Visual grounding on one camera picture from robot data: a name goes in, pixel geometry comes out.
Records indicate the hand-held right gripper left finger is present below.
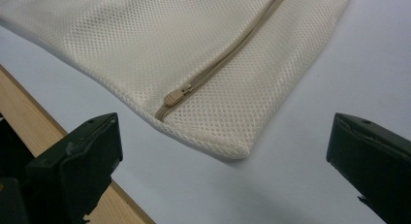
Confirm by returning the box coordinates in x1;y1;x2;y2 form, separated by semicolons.
25;112;124;224

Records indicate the wooden table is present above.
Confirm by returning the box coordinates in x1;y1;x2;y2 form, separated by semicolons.
0;64;157;224

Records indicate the light blue table mat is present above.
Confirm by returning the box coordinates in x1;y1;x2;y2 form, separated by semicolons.
0;0;411;224

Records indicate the white mesh laundry bag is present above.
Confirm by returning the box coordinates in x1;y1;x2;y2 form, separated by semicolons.
0;0;357;161

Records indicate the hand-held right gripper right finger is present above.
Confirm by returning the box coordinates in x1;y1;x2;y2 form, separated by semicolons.
326;112;411;224

